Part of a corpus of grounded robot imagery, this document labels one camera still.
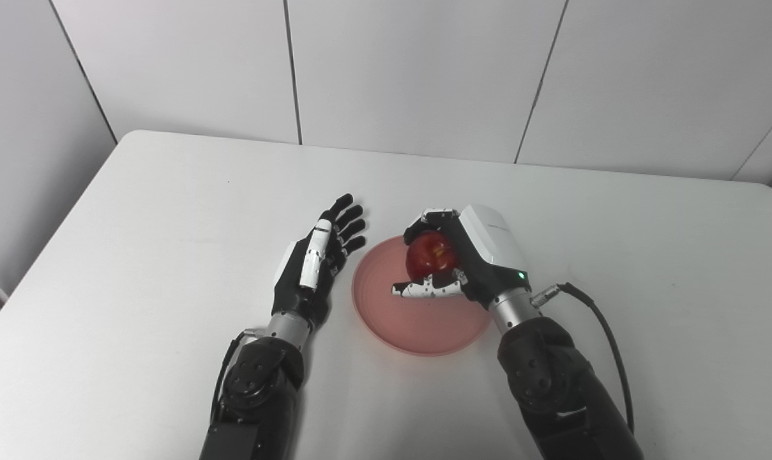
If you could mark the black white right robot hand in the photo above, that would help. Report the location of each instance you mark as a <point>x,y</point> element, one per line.
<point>491,246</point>

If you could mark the red apple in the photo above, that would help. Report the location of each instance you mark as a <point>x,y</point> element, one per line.
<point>430,255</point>

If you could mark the pink round plate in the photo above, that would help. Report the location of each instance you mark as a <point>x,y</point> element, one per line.
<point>417,326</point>

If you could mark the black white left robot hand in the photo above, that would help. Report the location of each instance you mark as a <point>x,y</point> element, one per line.
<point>293,287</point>

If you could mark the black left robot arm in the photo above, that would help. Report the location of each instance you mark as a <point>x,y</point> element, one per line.
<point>258,383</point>

